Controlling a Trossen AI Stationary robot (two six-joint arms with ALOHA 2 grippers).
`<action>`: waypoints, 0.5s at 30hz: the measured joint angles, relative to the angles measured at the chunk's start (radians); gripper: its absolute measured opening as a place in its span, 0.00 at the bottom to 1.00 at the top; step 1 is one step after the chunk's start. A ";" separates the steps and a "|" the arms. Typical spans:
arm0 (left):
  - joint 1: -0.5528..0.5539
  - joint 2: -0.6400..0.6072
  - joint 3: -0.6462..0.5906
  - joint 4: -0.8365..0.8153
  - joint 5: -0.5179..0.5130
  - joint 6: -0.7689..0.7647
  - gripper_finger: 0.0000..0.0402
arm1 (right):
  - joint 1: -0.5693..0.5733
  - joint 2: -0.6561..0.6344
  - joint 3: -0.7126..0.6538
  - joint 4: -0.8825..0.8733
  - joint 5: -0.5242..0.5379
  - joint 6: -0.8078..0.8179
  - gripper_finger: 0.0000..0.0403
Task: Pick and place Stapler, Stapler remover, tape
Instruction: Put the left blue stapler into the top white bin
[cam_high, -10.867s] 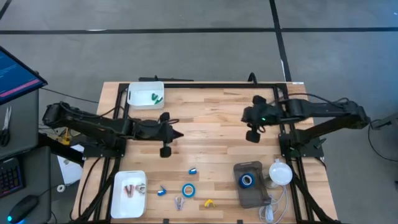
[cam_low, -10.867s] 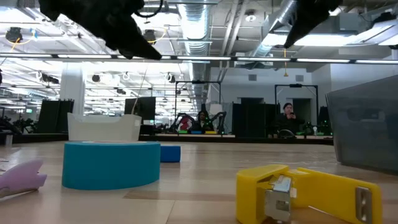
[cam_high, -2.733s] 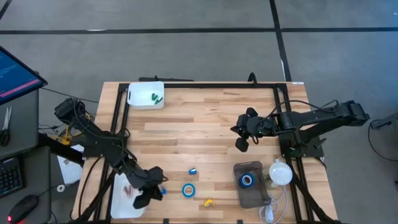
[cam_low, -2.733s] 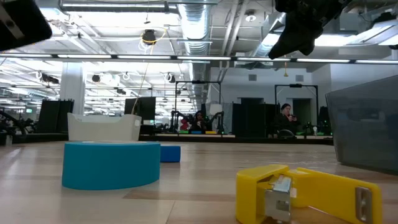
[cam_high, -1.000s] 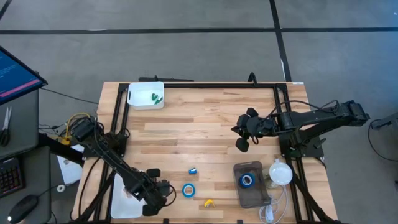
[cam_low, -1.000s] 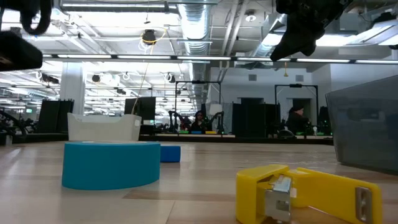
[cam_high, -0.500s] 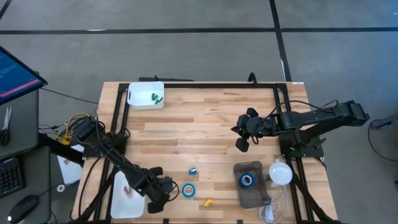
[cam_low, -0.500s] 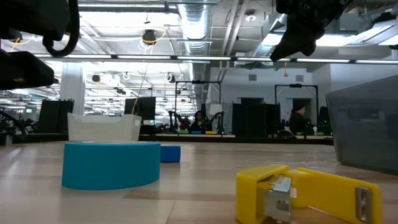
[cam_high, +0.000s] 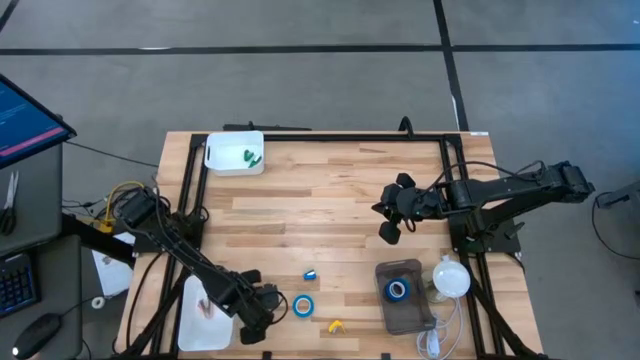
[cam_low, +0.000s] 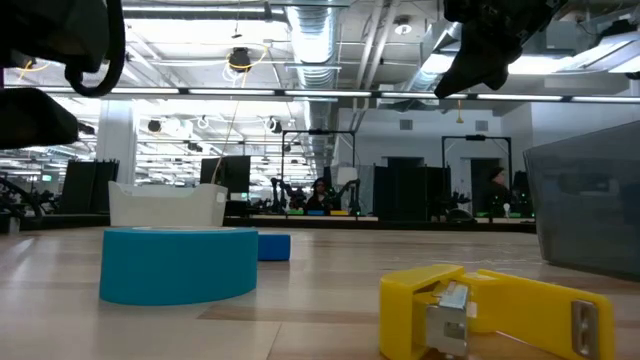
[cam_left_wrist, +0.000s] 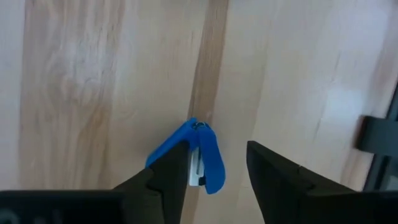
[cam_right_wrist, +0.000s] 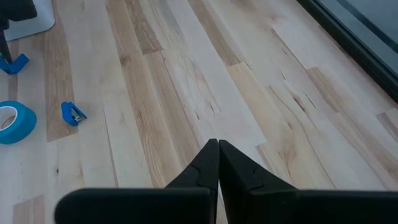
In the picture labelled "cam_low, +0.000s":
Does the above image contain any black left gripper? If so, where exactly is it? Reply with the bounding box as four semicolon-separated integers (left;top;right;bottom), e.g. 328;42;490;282
0;0;110;150

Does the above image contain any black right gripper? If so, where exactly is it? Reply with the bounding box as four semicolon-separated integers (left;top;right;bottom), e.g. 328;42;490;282
433;0;569;100

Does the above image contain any smoky grey plastic bin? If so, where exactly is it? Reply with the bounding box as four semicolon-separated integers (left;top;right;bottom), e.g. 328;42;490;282
523;119;640;281

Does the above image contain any yellow mini stapler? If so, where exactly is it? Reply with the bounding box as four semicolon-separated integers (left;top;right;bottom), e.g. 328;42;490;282
378;263;617;360

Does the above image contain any light blue tape roll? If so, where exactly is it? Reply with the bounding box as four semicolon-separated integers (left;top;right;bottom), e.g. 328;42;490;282
98;225;260;307

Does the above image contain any blue mini stapler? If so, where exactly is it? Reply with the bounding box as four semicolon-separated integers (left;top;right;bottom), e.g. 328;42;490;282
257;233;292;262

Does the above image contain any ceiling light strip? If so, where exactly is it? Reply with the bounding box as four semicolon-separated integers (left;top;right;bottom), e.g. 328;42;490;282
474;93;566;102
187;87;374;98

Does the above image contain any person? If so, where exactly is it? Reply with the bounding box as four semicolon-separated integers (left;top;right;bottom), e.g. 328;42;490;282
482;166;514;219
304;176;334;211

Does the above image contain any black partition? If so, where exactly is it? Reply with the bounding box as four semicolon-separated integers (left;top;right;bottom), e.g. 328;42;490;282
372;164;452;221
59;159;120;215

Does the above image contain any black ceiling fixture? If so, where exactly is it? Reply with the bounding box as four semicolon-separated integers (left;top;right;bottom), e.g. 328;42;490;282
227;46;254;74

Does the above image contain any white square plastic bin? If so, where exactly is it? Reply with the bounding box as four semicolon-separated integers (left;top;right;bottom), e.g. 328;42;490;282
108;180;229;229

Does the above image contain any black screen panel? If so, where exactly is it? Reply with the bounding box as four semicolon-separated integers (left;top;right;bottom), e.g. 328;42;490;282
199;155;251;201

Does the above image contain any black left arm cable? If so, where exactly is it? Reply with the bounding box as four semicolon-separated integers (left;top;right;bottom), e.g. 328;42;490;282
63;0;126;99

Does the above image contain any black gantry frame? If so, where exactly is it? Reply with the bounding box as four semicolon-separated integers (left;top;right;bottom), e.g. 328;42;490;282
441;133;514;216
280;128;357;214

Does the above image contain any silver ventilation duct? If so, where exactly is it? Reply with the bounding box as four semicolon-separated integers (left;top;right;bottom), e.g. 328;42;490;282
284;0;346;169

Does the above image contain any black aluminium table frame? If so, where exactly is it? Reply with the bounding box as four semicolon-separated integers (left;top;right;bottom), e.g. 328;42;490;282
222;214;537;234

